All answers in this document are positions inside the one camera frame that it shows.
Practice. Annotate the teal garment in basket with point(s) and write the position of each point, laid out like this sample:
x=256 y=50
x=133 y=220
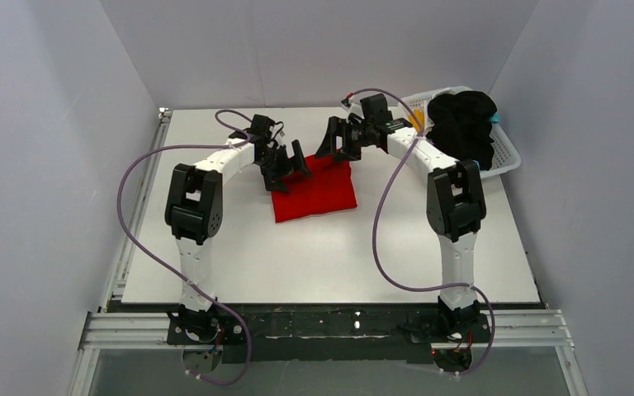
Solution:
x=494 y=117

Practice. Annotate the black garment in basket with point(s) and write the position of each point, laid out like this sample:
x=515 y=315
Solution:
x=462 y=126

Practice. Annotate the red t-shirt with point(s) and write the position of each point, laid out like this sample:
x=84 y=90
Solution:
x=329 y=190

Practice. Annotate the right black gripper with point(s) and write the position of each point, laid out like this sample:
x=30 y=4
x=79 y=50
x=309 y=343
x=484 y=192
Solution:
x=342 y=139

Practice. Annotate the yellow garment in basket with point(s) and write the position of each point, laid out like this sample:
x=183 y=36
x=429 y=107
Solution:
x=417 y=119

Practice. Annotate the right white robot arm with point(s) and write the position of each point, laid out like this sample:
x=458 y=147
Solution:
x=455 y=208

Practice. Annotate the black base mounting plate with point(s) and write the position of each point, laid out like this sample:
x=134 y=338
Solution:
x=318 y=332

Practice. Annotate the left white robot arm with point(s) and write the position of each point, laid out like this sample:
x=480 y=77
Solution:
x=194 y=212

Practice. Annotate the white plastic laundry basket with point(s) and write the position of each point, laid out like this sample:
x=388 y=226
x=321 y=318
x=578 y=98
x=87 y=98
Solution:
x=506 y=157

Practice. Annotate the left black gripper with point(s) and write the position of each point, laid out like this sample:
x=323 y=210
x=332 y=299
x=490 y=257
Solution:
x=282 y=166

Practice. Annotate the aluminium frame rail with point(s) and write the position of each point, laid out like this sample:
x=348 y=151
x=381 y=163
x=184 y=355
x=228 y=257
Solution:
x=538 y=363

